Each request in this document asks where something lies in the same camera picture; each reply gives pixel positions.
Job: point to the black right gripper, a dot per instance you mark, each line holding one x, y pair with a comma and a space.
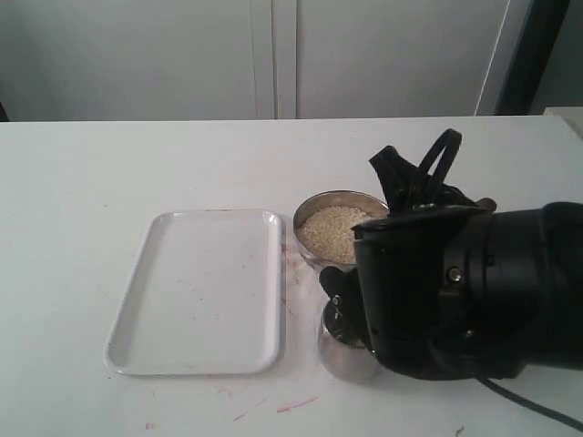
396, 285

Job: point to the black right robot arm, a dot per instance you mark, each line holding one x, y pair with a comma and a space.
445, 290

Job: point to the stainless steel cup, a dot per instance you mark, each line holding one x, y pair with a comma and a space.
341, 351

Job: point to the steel bowl of rice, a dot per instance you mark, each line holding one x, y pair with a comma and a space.
323, 226

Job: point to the white rectangular plastic tray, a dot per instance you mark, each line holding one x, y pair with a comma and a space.
205, 296

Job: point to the white cabinet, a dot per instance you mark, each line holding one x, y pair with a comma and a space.
166, 60

